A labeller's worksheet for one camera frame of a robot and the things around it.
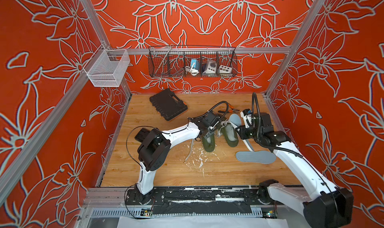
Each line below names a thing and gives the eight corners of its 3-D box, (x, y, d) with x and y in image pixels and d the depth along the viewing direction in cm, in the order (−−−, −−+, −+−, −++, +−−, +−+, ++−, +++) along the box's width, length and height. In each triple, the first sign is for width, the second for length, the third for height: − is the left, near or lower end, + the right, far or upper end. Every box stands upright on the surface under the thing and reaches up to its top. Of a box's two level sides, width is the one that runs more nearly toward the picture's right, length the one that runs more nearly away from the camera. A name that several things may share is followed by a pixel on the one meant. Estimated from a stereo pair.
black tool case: (167, 123, 104) (166, 118, 100) (149, 102, 117) (147, 97, 113) (188, 109, 111) (187, 105, 107) (168, 91, 124) (167, 87, 120)
